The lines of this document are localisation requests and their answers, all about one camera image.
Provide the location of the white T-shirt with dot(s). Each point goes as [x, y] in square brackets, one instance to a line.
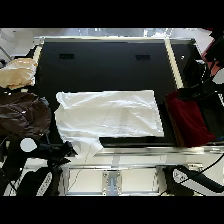
[110, 115]

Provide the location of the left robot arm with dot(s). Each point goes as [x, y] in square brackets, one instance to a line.
[36, 181]

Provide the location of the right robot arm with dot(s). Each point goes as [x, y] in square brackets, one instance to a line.
[196, 178]

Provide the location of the red garment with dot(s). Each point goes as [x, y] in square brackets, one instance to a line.
[188, 121]

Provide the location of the dark brown garment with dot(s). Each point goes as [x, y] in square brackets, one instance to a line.
[23, 115]

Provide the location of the beige garment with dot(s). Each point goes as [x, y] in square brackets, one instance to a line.
[18, 73]

